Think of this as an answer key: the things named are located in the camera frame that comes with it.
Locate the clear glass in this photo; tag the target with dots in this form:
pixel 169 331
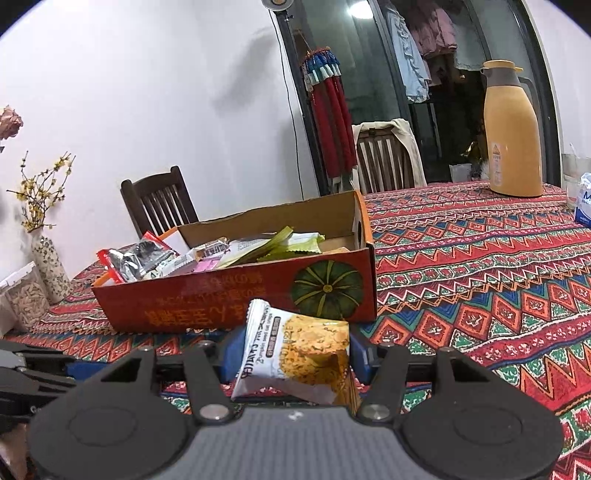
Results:
pixel 575 164

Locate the round wall lamp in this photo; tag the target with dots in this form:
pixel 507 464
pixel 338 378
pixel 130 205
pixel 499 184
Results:
pixel 279 3

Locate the yellow flower branches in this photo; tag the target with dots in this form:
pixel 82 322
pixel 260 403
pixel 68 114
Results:
pixel 41 194

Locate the blue and white tissue packet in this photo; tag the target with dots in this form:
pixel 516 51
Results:
pixel 584 198

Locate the speckled ceramic vase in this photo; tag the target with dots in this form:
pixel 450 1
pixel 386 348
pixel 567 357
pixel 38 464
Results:
pixel 51 272

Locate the yellow thermos jug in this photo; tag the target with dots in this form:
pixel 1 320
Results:
pixel 512 138

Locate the black label snack packet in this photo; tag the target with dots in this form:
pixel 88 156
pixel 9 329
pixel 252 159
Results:
pixel 214 249

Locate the person's left forearm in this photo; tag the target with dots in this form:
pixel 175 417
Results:
pixel 11 454

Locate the pink hanging garment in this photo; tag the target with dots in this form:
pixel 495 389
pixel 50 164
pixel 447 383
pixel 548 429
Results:
pixel 434 27

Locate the white and yellow cracker packet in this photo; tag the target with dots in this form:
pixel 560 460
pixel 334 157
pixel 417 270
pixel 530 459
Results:
pixel 295 360

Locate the light blue hanging garment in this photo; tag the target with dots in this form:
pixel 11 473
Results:
pixel 411 60

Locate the pink flowers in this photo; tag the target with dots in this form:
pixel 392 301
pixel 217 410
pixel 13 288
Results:
pixel 9 122

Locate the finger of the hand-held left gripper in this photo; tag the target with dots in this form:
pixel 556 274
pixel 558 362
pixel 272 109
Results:
pixel 27 355
pixel 55 378

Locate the red and white snack packet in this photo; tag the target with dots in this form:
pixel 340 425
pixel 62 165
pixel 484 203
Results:
pixel 134 261

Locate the orange cardboard box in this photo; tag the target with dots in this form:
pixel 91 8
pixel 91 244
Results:
pixel 221 300

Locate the pink snack packet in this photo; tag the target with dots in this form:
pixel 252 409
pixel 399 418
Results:
pixel 207 266

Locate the olive green snack packet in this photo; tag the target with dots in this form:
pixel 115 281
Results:
pixel 277 237

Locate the dark wooden chair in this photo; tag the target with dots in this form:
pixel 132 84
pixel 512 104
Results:
pixel 383 159
pixel 159 203

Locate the chair with beige cloth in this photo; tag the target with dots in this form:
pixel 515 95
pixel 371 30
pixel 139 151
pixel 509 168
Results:
pixel 413 147

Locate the clear plastic container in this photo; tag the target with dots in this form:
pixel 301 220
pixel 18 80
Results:
pixel 460 173

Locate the white hanging garment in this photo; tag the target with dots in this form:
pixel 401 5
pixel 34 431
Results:
pixel 468 57

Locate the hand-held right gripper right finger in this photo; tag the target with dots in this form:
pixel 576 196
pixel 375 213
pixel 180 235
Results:
pixel 361 360

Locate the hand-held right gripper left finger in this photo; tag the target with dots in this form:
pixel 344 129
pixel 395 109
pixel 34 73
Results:
pixel 231 357

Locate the dark sliding door frame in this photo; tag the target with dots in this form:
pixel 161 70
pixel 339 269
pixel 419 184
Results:
pixel 304 115

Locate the light green snack packet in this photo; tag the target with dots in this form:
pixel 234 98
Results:
pixel 302 242

